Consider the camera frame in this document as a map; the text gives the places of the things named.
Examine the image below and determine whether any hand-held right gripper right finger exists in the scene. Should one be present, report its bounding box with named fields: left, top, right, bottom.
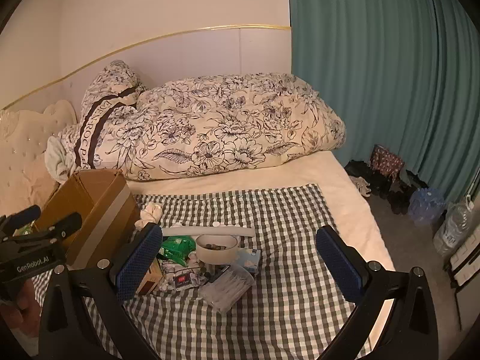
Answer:
left=316, top=226, right=439, bottom=360

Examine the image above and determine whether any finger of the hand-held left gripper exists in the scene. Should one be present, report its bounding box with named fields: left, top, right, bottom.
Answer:
left=35, top=212, right=83, bottom=241
left=0, top=205, right=42, bottom=233

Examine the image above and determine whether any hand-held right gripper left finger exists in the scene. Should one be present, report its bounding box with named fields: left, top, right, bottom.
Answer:
left=37, top=223, right=164, bottom=360

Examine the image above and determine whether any small brown box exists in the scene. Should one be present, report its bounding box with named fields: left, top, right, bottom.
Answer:
left=135, top=257, right=164, bottom=295

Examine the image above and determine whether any cardboard box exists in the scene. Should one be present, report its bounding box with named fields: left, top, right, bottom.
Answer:
left=32, top=169, right=142, bottom=271

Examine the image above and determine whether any green packet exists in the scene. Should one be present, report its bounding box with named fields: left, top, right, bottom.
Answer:
left=160, top=234, right=198, bottom=265

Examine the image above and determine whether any clear bag with red label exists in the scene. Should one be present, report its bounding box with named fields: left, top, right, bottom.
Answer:
left=161, top=264, right=205, bottom=292

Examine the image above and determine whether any beige tape roll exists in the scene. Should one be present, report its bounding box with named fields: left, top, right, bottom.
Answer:
left=195, top=234, right=240, bottom=265

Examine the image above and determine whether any blue tissue pack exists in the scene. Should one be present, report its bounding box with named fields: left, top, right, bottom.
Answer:
left=236, top=249, right=263, bottom=275

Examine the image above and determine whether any clear plastic box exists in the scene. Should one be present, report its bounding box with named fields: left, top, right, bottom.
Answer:
left=199, top=262, right=256, bottom=314

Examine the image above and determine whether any person's left hand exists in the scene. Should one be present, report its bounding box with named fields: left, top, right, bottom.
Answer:
left=0, top=281, right=43, bottom=347

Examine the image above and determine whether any white crumpled cloth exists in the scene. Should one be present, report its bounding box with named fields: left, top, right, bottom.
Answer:
left=135, top=202, right=164, bottom=232

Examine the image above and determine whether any light green cloth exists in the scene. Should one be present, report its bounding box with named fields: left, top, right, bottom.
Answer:
left=45, top=135, right=80, bottom=181

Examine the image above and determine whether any green checked cloth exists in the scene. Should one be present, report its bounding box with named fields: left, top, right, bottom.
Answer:
left=32, top=183, right=376, bottom=360

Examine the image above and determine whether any cream tufted headboard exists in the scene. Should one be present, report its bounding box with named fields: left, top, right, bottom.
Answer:
left=0, top=99, right=78, bottom=216

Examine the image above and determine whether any small black case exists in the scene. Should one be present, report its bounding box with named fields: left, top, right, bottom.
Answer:
left=208, top=264, right=232, bottom=284

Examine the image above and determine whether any blue plastic bag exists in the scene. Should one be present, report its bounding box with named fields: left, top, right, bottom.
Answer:
left=408, top=187, right=448, bottom=228

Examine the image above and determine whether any patterned gift bag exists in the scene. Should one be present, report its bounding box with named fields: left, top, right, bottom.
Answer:
left=369, top=144, right=406, bottom=181

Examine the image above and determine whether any floral pillow with brown band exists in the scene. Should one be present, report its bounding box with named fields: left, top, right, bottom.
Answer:
left=56, top=60, right=148, bottom=171

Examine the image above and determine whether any clear water bottle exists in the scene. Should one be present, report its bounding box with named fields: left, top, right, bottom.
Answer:
left=433, top=200, right=474, bottom=258

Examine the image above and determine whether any white slatted rack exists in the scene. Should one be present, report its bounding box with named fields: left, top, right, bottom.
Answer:
left=448, top=239, right=480, bottom=289

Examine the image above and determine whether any floral cream duvet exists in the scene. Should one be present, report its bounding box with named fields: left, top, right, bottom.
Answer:
left=90, top=72, right=347, bottom=181

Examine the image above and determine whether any teal curtain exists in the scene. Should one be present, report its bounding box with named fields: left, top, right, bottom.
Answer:
left=287, top=0, right=480, bottom=212

